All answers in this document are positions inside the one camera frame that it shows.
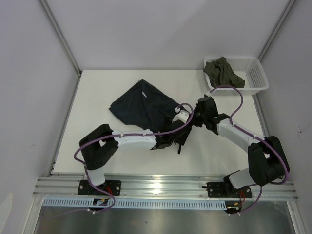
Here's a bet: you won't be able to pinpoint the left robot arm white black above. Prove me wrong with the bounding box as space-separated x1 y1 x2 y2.
79 118 192 195

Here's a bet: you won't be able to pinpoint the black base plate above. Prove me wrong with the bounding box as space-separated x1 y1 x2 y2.
78 180 121 196
202 182 253 198

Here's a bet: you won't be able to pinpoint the olive green shorts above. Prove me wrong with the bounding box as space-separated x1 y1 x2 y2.
204 57 245 88

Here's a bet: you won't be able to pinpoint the left aluminium frame post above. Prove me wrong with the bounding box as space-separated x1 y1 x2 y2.
38 0 81 76

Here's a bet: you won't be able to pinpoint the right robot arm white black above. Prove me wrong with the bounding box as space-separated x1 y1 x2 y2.
192 96 290 197

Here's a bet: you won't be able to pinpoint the right aluminium frame post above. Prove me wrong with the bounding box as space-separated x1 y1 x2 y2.
257 0 299 62

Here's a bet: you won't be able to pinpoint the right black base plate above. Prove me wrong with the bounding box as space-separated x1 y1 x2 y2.
202 182 253 198

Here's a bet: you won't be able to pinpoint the aluminium mounting rail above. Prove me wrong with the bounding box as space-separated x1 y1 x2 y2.
33 174 298 201

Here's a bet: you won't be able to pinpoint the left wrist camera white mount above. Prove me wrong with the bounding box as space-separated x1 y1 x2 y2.
172 107 190 124

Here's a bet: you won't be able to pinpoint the white plastic basket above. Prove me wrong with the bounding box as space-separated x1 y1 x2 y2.
203 56 269 96

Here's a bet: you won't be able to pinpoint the aluminium frame post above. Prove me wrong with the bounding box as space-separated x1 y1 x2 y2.
257 0 299 62
38 0 81 76

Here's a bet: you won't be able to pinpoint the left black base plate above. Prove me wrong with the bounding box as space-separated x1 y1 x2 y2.
78 180 121 196

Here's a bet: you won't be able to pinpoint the white slotted cable duct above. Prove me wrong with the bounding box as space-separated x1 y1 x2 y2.
42 197 227 210

